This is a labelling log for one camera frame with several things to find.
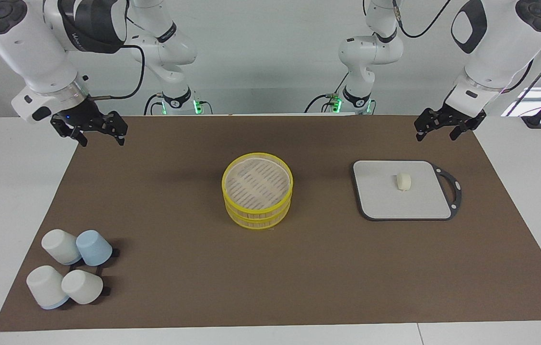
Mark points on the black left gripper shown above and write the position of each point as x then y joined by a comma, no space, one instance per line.
452,119

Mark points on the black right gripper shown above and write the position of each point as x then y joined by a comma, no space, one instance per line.
86,117

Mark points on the small white steamed bun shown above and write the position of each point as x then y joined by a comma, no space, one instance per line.
403,182

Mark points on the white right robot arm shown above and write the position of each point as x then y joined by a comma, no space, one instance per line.
26,43

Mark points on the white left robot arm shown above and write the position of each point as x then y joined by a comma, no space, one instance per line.
495,48

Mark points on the grey cutting board dark rim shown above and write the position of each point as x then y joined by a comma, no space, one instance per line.
395,203

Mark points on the light blue plastic cup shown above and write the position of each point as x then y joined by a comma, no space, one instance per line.
94,248

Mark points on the black cup holder rack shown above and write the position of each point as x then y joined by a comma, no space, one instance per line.
115,251

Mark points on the white cup with blue rim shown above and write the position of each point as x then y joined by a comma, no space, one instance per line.
45,286

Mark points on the large brown table mat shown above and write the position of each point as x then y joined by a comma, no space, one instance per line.
179,278

